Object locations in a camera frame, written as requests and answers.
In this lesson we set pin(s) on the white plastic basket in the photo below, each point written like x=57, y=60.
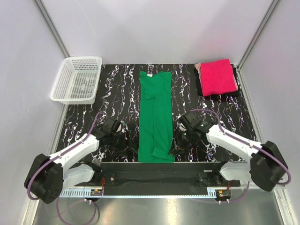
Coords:
x=77, y=80

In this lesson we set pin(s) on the black marble pattern mat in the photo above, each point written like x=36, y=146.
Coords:
x=118, y=97

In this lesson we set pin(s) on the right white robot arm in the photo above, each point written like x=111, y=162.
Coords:
x=263, y=163

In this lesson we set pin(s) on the folded pink t shirt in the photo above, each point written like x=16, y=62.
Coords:
x=217, y=78

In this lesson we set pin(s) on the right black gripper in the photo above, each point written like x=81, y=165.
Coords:
x=178, y=143

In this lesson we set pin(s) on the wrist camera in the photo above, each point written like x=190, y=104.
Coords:
x=189, y=120
x=112, y=126

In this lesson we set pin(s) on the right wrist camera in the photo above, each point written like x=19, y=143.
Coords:
x=189, y=120

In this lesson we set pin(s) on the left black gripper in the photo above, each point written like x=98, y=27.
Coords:
x=125, y=146

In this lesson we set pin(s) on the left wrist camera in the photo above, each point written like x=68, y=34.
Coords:
x=112, y=126

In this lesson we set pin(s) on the folded peach t shirt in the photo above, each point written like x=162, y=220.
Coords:
x=198, y=68

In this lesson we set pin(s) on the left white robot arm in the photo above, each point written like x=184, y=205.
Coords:
x=50, y=175

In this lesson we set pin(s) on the green t shirt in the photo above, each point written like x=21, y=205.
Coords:
x=155, y=118

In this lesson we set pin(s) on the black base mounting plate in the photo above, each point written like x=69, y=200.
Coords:
x=137, y=179

